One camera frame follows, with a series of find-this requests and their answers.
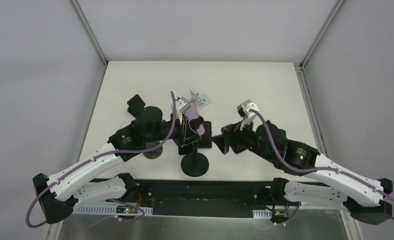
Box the silver metal phone stand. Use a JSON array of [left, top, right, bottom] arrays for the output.
[[190, 90, 212, 111]]

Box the purple phone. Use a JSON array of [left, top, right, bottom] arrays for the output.
[[183, 102, 205, 136]]

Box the black folding phone stand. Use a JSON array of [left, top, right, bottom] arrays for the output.
[[127, 94, 146, 117]]

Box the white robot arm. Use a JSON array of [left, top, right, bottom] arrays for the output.
[[26, 103, 179, 228]]

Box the black phone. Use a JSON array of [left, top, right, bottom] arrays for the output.
[[178, 144, 193, 156]]

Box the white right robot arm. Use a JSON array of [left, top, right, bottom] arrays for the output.
[[212, 120, 392, 225]]

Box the black round disc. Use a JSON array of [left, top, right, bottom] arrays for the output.
[[181, 141, 209, 177]]

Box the grey stand with brown base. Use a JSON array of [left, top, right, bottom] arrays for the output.
[[143, 146, 163, 160]]

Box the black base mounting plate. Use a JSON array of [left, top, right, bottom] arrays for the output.
[[127, 178, 303, 220]]

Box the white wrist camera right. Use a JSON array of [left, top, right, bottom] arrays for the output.
[[237, 99, 259, 130]]

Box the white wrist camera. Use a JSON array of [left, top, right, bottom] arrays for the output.
[[176, 97, 190, 116], [237, 99, 259, 130]]

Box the dark phone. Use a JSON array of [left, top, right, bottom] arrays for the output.
[[198, 121, 213, 150]]

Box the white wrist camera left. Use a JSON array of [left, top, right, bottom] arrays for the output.
[[176, 97, 190, 116]]

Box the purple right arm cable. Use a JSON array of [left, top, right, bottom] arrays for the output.
[[248, 108, 394, 223]]

